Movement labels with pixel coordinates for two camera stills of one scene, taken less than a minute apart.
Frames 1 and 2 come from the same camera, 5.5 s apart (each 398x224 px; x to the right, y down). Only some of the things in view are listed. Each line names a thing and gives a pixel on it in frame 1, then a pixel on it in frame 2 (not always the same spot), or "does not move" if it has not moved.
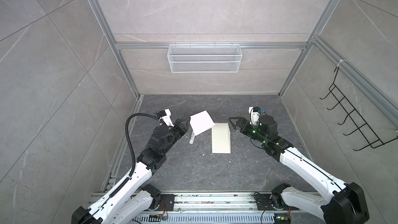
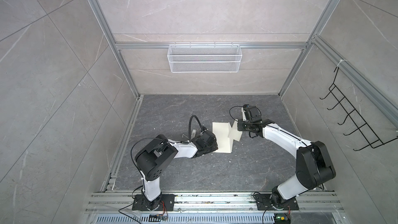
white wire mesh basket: [204, 58] does not move
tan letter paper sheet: [201, 122] → [234, 134]
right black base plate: [264, 202] does not move
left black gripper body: [179, 130] → [213, 148]
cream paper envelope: [221, 138] does not move
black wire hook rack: [373, 141] does not move
